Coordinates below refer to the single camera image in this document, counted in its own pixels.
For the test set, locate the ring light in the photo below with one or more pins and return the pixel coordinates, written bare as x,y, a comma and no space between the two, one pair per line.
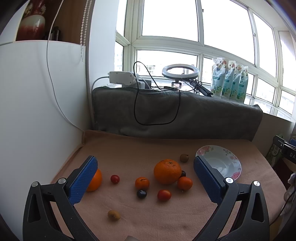
180,72

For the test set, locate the small red cherry tomato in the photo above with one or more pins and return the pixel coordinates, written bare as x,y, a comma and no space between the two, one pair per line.
115,179

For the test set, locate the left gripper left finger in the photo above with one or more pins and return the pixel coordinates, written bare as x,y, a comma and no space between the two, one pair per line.
39,220

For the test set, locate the floral white plate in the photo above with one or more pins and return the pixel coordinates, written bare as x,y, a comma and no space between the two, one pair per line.
221,159

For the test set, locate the white power strip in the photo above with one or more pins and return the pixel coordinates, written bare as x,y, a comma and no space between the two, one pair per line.
122,77

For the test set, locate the oval orange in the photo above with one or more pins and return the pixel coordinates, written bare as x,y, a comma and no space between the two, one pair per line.
95,182

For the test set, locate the green refill pouch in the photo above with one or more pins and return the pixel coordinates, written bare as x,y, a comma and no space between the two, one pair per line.
218,76
228,79
243,85
235,83

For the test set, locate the small mandarin with stem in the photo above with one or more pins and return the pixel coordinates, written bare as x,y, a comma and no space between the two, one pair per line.
142,183

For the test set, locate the brown longan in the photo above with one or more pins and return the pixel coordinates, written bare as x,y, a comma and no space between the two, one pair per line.
184,158
113,215

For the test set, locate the red white vase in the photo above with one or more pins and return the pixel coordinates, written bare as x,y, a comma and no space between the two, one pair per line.
32,25

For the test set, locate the grey cushion blanket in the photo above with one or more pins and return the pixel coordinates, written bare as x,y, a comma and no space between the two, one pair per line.
147,113

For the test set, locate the pink blanket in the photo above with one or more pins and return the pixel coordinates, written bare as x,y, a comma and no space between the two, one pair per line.
148,189

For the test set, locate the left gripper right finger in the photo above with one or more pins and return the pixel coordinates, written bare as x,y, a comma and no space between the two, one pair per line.
251,222

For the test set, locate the white window frame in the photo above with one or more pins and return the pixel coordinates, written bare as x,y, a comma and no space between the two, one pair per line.
252,33

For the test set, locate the large cherry tomato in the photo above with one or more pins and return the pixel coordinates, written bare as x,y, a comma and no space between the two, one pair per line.
164,195

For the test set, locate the large orange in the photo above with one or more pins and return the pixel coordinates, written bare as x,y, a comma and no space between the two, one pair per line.
167,171

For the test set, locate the black tripod stand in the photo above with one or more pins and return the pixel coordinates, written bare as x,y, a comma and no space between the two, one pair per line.
198,88

